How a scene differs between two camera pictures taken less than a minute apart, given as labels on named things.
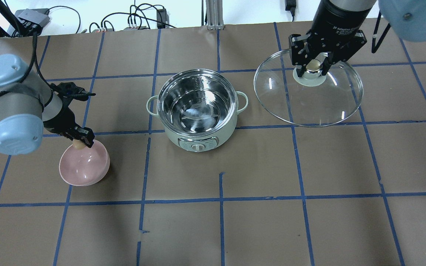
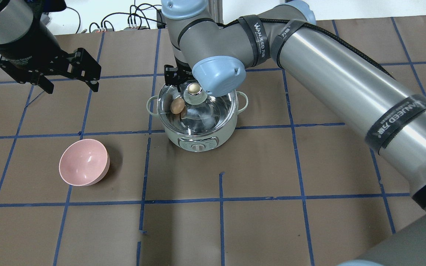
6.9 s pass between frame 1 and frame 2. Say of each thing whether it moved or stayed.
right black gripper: moved
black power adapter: stayed
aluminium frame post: stayed
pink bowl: stayed
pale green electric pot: stayed
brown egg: moved
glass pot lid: moved
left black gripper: moved
